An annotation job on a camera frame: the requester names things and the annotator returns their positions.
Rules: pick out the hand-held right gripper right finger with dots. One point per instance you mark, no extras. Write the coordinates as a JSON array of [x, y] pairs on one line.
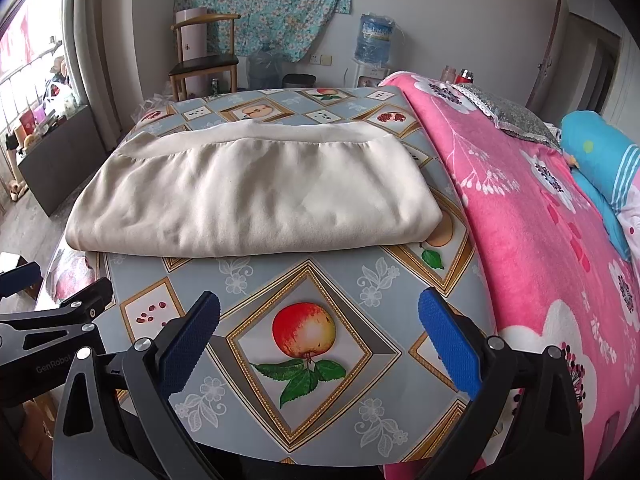
[[450, 345]]

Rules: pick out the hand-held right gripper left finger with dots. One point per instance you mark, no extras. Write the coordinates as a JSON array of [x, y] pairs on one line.
[[192, 345]]

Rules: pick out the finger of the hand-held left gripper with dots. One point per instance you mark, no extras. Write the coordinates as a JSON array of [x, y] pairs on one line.
[[20, 277], [92, 300]]

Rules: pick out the cream zip jacket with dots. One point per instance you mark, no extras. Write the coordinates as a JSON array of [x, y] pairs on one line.
[[250, 195]]

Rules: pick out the fruit-printed tablecloth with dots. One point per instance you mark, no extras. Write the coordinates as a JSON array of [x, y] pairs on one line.
[[240, 285]]

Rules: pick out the beige slipper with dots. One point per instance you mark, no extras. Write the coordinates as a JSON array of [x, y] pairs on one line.
[[17, 191]]

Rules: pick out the dark cabinet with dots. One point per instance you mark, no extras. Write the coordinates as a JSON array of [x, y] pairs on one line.
[[60, 160]]

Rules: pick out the pink floral blanket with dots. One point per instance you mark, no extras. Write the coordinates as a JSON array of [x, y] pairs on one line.
[[525, 240]]

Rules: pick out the red gift box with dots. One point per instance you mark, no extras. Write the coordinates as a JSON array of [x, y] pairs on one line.
[[27, 122]]

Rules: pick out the white plastic bag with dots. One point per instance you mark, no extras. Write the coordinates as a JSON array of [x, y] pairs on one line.
[[60, 97]]

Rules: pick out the clear plastic bag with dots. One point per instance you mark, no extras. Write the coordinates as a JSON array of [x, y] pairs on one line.
[[155, 104]]

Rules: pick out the grey curtain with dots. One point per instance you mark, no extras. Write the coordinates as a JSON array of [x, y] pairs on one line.
[[110, 60]]

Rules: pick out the silver glitter cushion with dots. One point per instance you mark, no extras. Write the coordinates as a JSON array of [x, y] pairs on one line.
[[510, 110]]

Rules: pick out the blue pillow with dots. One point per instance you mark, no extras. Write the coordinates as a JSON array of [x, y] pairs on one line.
[[595, 150]]

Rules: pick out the wooden chair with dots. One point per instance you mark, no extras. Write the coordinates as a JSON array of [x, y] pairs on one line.
[[202, 65]]

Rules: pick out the pink bottle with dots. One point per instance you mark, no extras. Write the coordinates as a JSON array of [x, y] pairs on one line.
[[448, 74]]

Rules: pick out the white water dispenser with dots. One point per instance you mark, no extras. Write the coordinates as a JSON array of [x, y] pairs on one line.
[[367, 77]]

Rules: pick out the white cylindrical appliance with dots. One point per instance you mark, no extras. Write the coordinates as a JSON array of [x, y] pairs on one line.
[[192, 35]]

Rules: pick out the clear empty water jug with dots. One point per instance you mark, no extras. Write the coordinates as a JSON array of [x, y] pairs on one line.
[[265, 70]]

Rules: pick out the black bin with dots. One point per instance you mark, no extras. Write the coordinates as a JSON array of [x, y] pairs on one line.
[[299, 81]]

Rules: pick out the blue water bottle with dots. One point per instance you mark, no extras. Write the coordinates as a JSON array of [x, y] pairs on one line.
[[374, 40]]

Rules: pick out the wall socket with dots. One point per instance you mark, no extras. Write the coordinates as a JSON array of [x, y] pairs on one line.
[[321, 60]]

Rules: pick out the floral wall cloth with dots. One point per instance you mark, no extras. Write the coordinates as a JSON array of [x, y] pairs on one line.
[[280, 5]]

